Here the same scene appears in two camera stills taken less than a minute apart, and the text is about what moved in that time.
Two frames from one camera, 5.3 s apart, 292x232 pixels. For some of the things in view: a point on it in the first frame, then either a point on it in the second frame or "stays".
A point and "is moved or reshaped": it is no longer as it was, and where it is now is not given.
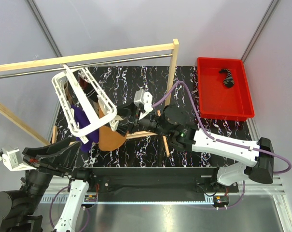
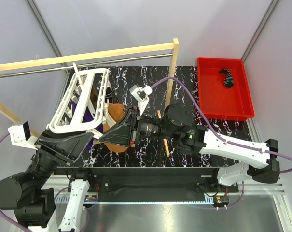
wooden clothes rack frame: (3, 108) stays
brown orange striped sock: (83, 84) -> (94, 94)
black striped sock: (90, 92) -> (112, 95)
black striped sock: (229, 81) stays
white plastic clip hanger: (82, 132) is moved or reshaped
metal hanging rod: (26, 73) stays
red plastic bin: (217, 101) stays
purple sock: (83, 121) -> (88, 117)
